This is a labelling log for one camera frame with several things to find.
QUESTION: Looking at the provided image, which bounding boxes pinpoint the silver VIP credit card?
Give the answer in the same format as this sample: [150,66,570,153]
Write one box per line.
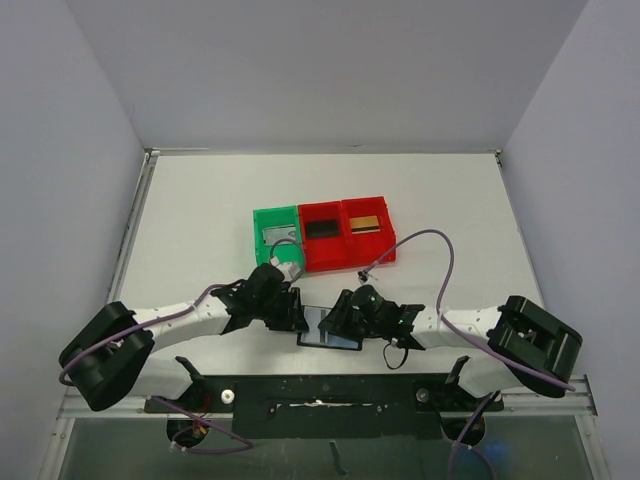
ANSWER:
[262,225,297,246]

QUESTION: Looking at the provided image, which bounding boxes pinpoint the black VIP credit card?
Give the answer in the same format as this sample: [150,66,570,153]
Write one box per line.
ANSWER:
[304,219,340,239]

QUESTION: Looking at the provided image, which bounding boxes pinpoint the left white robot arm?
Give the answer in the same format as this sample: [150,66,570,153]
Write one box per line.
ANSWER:
[59,259,308,411]

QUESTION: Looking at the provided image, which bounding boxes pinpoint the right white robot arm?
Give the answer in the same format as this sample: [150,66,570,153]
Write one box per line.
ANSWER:
[318,285,583,398]

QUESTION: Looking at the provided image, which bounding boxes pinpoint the gold credit card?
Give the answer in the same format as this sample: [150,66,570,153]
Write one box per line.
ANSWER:
[349,215,380,234]

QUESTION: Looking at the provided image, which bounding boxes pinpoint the right red plastic bin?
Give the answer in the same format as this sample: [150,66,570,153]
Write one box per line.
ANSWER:
[341,196,396,268]

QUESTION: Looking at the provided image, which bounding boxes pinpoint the red plastic bin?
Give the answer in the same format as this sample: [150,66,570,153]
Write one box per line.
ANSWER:
[298,201,347,272]
[341,196,396,268]

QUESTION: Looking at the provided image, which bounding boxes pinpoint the middle red plastic bin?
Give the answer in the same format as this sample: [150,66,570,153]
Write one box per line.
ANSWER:
[298,201,347,272]

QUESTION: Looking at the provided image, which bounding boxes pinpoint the green plastic bin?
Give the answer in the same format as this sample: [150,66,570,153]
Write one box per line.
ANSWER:
[253,205,306,273]

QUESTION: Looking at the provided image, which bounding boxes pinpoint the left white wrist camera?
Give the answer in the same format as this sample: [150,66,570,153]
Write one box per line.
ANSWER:
[270,257,303,283]

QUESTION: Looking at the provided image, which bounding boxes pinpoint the aluminium frame rail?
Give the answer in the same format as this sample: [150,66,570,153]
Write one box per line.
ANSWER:
[500,375,597,416]

